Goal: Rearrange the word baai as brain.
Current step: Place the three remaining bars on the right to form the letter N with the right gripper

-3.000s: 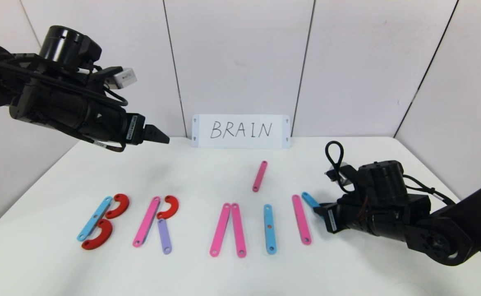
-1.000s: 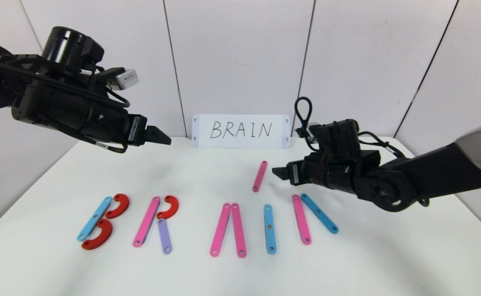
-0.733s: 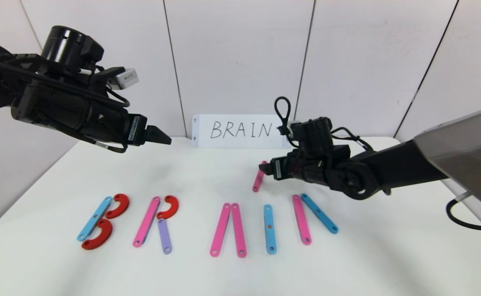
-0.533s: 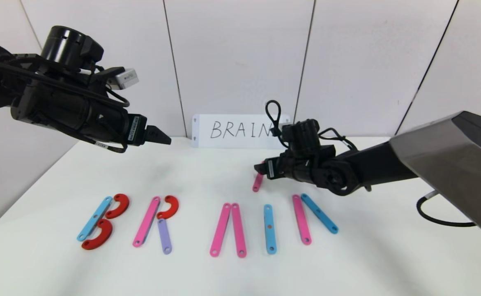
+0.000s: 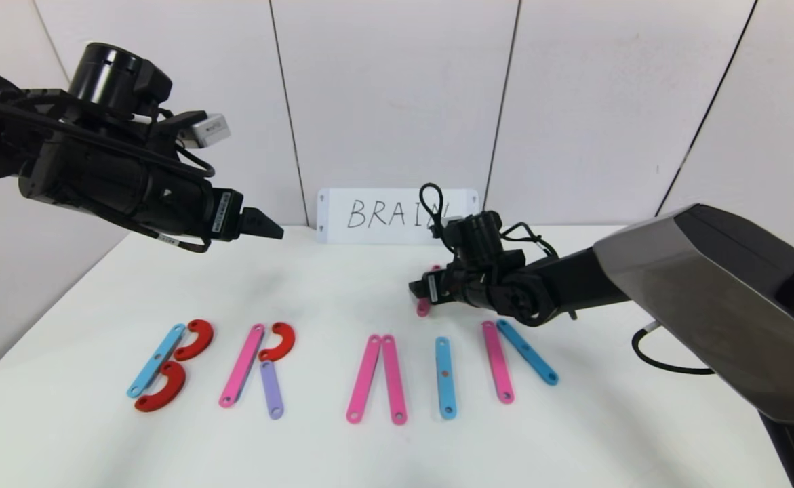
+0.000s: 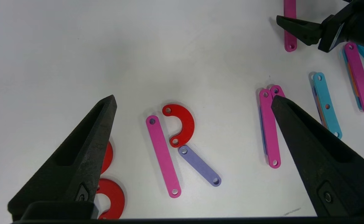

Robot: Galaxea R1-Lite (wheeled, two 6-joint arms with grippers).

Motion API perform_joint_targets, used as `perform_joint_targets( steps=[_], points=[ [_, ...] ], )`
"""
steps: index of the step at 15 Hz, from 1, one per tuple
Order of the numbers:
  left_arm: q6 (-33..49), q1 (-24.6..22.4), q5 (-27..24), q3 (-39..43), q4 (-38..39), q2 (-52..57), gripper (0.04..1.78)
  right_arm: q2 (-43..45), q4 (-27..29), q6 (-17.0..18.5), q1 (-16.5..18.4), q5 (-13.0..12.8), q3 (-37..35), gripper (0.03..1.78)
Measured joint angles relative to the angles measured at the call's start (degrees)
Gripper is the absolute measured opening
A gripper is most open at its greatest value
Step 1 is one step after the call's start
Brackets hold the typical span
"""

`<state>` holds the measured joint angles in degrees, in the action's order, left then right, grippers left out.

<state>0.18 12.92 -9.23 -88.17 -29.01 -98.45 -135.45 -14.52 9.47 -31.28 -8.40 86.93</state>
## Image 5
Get short blue bar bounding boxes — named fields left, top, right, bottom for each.
left=496, top=319, right=560, bottom=387

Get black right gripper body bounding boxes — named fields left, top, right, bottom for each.
left=422, top=269, right=488, bottom=305

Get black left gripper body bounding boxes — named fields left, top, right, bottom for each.
left=144, top=164, right=245, bottom=244

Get blue bar with orange underside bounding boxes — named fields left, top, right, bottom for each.
left=435, top=337, right=458, bottom=420

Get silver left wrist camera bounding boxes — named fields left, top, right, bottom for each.
left=178, top=113, right=232, bottom=150

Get short purple bar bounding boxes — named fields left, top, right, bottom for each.
left=260, top=360, right=285, bottom=420

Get long blue flat bar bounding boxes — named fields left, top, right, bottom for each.
left=126, top=323, right=187, bottom=399

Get white BRAIN sign card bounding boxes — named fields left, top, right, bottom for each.
left=317, top=189, right=479, bottom=245

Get black right arm cable loop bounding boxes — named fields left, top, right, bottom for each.
left=418, top=183, right=447, bottom=237

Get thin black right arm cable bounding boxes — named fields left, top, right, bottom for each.
left=631, top=323, right=717, bottom=376

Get small red half ring piece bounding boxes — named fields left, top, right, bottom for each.
left=258, top=322, right=297, bottom=362

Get pink bar with holes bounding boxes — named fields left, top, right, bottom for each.
left=346, top=334, right=382, bottom=425
left=380, top=334, right=408, bottom=426
left=416, top=265, right=442, bottom=318
left=481, top=321, right=516, bottom=405
left=218, top=324, right=266, bottom=409

